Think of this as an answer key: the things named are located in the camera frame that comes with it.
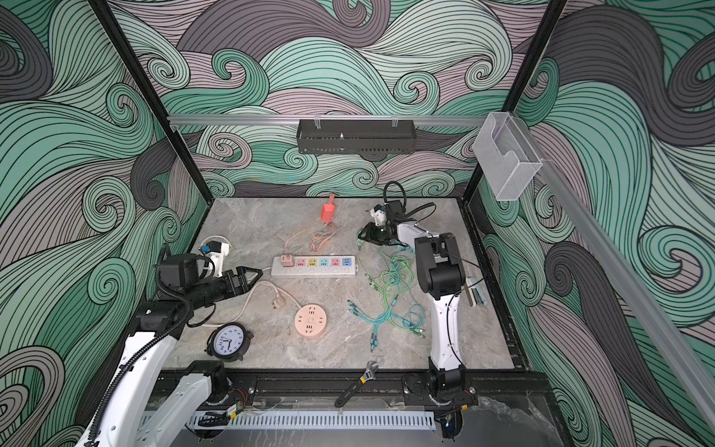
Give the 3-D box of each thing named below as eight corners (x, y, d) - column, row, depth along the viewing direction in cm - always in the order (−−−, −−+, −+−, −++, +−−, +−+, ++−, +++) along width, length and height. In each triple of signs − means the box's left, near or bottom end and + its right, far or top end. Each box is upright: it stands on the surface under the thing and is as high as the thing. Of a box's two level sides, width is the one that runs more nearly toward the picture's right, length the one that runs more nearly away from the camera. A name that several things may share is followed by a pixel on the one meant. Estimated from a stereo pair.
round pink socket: (293, 337, 84) (292, 334, 82) (297, 307, 91) (296, 304, 88) (326, 337, 84) (325, 334, 82) (328, 307, 91) (327, 304, 88)
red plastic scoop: (320, 222, 115) (319, 218, 113) (322, 197, 124) (322, 194, 123) (334, 222, 115) (334, 218, 113) (336, 197, 124) (336, 194, 123)
